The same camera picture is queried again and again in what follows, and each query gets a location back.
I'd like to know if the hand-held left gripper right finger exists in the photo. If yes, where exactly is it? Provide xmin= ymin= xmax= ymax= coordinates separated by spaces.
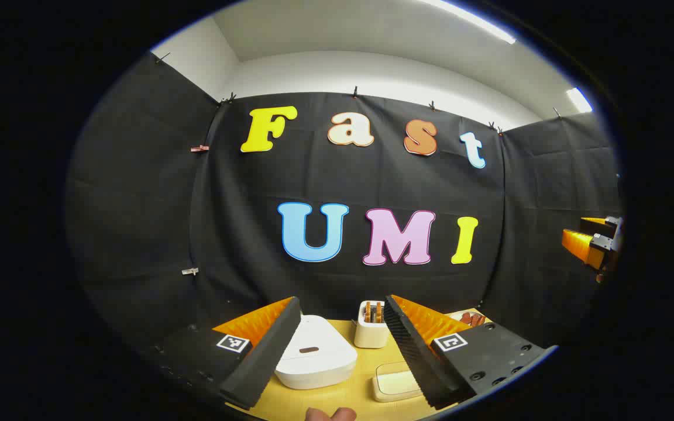
xmin=384 ymin=294 xmax=558 ymax=410

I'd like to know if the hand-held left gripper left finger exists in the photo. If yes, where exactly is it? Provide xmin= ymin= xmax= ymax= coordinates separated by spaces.
xmin=153 ymin=296 xmax=302 ymax=410

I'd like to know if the white rice cooker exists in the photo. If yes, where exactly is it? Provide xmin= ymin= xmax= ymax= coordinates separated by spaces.
xmin=274 ymin=315 xmax=358 ymax=391

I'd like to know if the white toaster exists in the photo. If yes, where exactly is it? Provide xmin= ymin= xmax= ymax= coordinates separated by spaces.
xmin=353 ymin=300 xmax=391 ymax=349

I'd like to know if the white round plate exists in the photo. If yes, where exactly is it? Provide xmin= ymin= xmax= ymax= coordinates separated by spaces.
xmin=447 ymin=310 xmax=487 ymax=329

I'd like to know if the short ceiling light panel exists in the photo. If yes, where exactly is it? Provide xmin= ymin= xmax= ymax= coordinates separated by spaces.
xmin=566 ymin=87 xmax=594 ymax=113

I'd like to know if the black backdrop cloth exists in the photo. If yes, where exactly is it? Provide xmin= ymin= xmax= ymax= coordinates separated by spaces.
xmin=65 ymin=51 xmax=624 ymax=357

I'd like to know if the long ceiling light strip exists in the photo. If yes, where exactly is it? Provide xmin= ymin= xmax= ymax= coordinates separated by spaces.
xmin=419 ymin=0 xmax=517 ymax=45

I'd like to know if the row of black binder clips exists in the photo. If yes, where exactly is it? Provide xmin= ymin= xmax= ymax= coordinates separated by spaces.
xmin=156 ymin=51 xmax=563 ymax=135

